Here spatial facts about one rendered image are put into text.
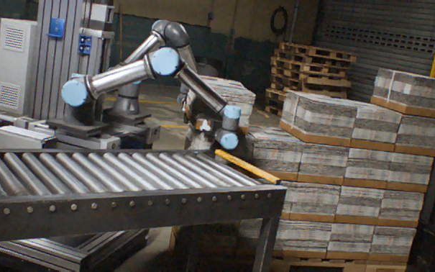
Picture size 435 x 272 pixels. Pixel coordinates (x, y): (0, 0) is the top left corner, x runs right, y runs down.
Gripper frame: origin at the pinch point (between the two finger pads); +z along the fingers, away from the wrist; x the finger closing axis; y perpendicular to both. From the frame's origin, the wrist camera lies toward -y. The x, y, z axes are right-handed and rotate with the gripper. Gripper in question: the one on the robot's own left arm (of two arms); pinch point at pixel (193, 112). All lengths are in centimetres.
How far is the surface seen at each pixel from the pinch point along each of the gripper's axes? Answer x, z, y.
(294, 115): 54, 21, 9
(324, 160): 70, 39, -11
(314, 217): 71, 40, -45
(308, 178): 62, 40, -23
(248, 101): 18.3, 40.5, 16.3
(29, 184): -82, 135, -6
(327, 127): 67, 40, 8
